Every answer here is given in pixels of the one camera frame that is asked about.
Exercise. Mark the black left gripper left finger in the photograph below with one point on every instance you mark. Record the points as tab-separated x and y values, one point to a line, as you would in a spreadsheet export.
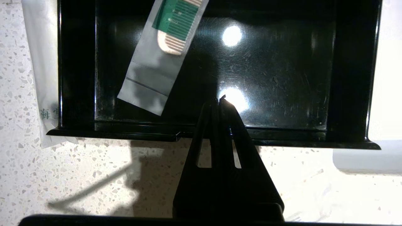
201	188

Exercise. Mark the long clear toothbrush packet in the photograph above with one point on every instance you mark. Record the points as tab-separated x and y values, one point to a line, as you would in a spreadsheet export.
40	62

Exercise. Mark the black amenity tray box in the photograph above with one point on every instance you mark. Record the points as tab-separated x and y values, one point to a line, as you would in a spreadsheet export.
282	62

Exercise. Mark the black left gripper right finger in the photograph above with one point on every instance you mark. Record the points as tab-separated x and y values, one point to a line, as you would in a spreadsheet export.
251	188

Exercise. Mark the comb packet with green label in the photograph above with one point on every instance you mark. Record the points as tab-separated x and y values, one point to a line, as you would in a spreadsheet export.
150	78

